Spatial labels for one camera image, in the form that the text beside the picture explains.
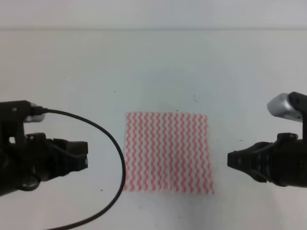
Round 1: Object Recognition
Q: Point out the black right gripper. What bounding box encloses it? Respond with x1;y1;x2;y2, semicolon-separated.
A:
227;133;307;187

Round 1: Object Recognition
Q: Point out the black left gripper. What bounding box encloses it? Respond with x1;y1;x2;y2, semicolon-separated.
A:
0;133;88;192

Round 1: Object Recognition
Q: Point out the pink white wavy towel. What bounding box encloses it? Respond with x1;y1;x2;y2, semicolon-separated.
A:
124;112;214;195

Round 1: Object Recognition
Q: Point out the black left camera cable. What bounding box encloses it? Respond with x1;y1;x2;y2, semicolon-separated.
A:
35;108;127;230

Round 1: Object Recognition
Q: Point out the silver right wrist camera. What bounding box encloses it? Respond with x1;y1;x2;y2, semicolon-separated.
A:
267;92;307;143

